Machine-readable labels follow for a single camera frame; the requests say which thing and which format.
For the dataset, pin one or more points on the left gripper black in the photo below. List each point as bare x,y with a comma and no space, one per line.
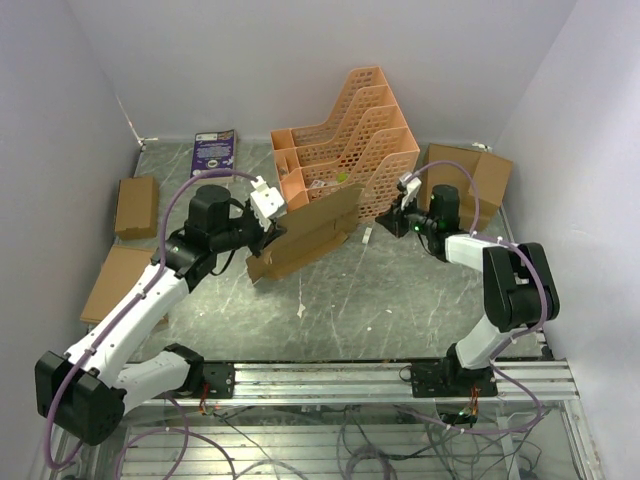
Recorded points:
265,238

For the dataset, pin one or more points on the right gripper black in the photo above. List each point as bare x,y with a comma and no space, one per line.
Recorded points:
393,221

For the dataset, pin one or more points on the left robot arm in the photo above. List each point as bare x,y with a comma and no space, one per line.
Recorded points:
90,388

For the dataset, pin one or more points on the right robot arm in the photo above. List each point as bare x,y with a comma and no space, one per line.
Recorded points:
519,292

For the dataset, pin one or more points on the peach plastic file organizer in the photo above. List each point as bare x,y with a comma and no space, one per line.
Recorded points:
365,140

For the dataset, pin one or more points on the purple book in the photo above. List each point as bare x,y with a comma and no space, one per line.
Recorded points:
213,151

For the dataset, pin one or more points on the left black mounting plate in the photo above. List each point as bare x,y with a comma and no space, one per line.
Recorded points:
209,380

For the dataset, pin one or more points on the black mounting plate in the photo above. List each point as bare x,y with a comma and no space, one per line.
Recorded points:
441,379
209,380

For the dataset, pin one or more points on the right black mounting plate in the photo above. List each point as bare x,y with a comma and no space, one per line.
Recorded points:
441,379

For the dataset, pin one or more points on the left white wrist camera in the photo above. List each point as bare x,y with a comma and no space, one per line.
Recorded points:
266,203

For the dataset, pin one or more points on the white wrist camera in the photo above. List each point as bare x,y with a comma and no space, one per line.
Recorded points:
266,203
409,185

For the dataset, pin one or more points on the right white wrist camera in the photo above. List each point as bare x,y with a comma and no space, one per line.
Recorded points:
409,185

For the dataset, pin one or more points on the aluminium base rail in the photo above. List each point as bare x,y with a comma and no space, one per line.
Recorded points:
369,383

